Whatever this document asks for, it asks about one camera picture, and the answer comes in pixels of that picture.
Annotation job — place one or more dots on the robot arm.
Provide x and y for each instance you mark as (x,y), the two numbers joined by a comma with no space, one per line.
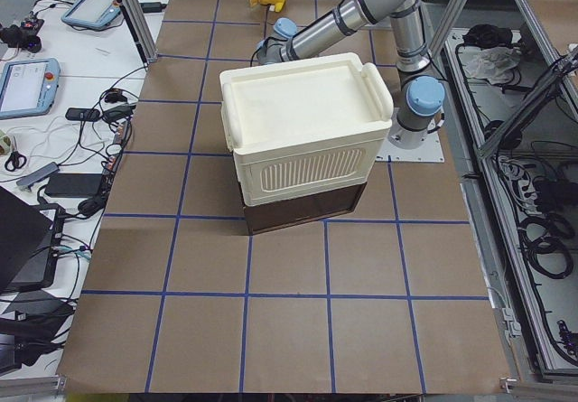
(345,19)

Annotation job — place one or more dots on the dark wooden drawer cabinet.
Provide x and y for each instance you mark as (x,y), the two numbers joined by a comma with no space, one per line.
(293,212)

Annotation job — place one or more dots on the cream plastic storage box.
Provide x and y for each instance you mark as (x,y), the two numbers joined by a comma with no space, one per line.
(303,127)

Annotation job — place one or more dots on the black power adapter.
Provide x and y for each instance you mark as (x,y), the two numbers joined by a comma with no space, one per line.
(73,185)

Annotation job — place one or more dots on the crumpled white cloth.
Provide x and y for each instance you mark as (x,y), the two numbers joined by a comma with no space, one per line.
(495,65)

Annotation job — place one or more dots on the grey usb hub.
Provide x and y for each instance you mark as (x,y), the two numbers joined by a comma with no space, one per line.
(41,174)

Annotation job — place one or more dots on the black laptop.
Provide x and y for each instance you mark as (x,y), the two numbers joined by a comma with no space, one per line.
(30,235)

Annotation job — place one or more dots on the blue teach pendant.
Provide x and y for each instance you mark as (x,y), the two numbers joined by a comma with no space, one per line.
(95,15)
(28,88)

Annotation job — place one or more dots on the black scissors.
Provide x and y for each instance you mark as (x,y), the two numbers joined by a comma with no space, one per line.
(15,161)

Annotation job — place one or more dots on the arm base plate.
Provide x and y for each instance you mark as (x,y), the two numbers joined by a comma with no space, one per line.
(411,147)

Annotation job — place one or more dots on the aluminium frame post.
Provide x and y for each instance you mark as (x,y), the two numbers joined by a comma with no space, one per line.
(138,27)

